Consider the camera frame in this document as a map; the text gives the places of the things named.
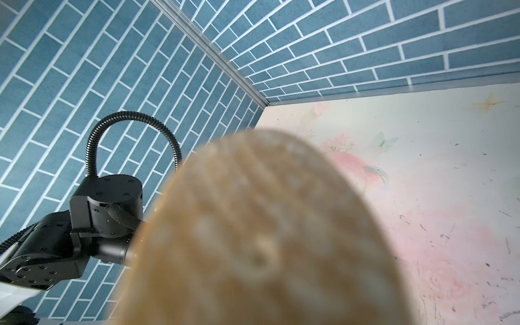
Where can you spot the steel claw hammer wooden handle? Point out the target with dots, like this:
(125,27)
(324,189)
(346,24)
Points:
(259,228)

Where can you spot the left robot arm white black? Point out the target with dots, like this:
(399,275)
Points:
(103,216)

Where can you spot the aluminium left corner post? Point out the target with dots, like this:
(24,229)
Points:
(181,21)

